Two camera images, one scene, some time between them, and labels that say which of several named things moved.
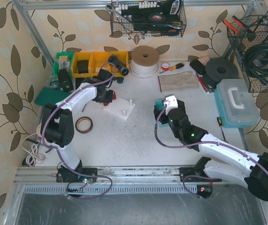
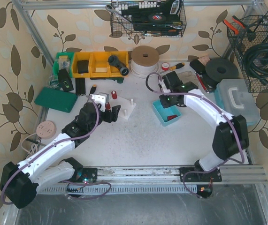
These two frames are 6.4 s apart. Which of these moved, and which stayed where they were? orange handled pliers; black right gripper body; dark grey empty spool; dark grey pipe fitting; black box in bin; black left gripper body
Moved: black right gripper body; black left gripper body
Stayed: black box in bin; dark grey pipe fitting; orange handled pliers; dark grey empty spool
